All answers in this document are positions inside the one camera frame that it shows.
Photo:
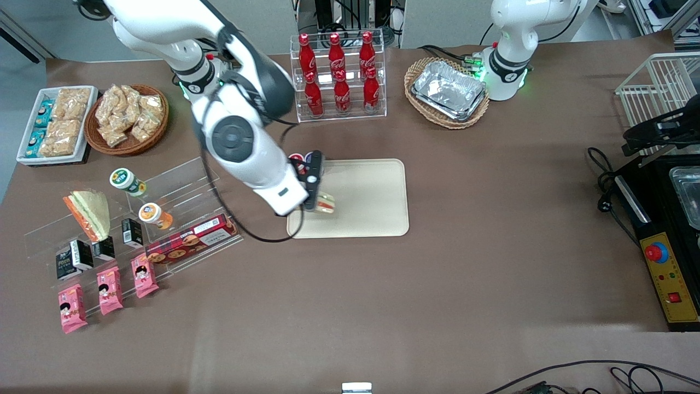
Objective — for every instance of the yellow control panel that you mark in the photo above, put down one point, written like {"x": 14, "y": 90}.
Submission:
{"x": 670, "y": 284}

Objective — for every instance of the black Face tissue pack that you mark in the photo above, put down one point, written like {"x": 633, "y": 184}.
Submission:
{"x": 66, "y": 266}

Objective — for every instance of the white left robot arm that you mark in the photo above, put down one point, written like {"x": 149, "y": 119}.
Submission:
{"x": 511, "y": 33}

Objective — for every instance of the aluminium foil tray stack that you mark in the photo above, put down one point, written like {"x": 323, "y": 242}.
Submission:
{"x": 448, "y": 90}

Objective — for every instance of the red cookie box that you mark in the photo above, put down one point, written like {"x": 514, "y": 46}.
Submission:
{"x": 191, "y": 241}

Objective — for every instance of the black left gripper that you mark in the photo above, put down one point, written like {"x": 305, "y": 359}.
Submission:
{"x": 691, "y": 119}

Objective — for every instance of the steel food container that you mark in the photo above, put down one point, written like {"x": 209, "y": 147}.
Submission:
{"x": 688, "y": 197}

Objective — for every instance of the plastic triangle sandwich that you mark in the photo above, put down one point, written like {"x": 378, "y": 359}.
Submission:
{"x": 90, "y": 213}
{"x": 328, "y": 203}

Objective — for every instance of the brown round wicker basket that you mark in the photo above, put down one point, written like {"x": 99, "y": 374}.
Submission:
{"x": 95, "y": 143}

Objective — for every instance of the light oval wicker basket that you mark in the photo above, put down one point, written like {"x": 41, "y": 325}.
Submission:
{"x": 421, "y": 112}

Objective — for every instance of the blue snack packet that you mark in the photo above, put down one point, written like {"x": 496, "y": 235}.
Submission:
{"x": 35, "y": 143}
{"x": 45, "y": 113}

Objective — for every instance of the pink cartoon snack pack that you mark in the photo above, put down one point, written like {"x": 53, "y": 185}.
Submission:
{"x": 145, "y": 276}
{"x": 110, "y": 291}
{"x": 72, "y": 309}

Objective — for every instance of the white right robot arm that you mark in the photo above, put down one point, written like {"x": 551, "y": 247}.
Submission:
{"x": 235, "y": 137}

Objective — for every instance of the aluminium frame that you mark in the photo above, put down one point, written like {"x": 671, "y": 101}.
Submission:
{"x": 661, "y": 16}

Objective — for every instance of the green lid white jar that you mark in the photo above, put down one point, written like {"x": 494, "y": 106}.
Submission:
{"x": 127, "y": 181}

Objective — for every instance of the red cola bottle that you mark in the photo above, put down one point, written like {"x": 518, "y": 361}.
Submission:
{"x": 342, "y": 96}
{"x": 367, "y": 52}
{"x": 336, "y": 53}
{"x": 371, "y": 93}
{"x": 306, "y": 54}
{"x": 313, "y": 98}

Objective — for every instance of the orange jar white lid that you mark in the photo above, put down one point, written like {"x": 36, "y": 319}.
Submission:
{"x": 156, "y": 215}

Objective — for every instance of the clear acrylic stepped stand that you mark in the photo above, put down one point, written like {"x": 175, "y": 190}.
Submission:
{"x": 186, "y": 186}

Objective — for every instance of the clear bag of crackers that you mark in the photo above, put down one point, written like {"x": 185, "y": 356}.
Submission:
{"x": 109, "y": 104}
{"x": 143, "y": 128}
{"x": 131, "y": 97}
{"x": 114, "y": 135}
{"x": 152, "y": 106}

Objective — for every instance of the crispy rice snack pack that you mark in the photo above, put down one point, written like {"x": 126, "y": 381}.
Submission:
{"x": 61, "y": 138}
{"x": 72, "y": 104}

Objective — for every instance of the black tissue pack with barcode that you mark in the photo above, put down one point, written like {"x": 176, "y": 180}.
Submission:
{"x": 104, "y": 248}

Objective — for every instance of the clear acrylic bottle rack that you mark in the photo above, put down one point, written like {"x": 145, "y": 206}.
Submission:
{"x": 381, "y": 82}

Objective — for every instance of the black sealing machine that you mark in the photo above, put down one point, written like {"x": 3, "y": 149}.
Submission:
{"x": 656, "y": 191}

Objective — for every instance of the white rectangular snack dish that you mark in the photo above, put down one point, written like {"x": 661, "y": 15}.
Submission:
{"x": 27, "y": 156}

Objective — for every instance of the black equipment rack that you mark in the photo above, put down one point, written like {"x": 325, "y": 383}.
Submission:
{"x": 350, "y": 16}

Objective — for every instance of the red cap small jar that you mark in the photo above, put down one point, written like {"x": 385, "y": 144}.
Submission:
{"x": 296, "y": 161}

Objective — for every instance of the beige plastic tray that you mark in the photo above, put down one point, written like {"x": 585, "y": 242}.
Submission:
{"x": 366, "y": 197}

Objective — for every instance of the red emergency stop button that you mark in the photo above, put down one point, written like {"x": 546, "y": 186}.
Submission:
{"x": 655, "y": 251}

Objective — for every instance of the blue cap small jar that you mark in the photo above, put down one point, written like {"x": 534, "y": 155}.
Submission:
{"x": 308, "y": 157}

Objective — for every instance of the black tissue pack white side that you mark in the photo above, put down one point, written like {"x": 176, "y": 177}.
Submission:
{"x": 82, "y": 254}

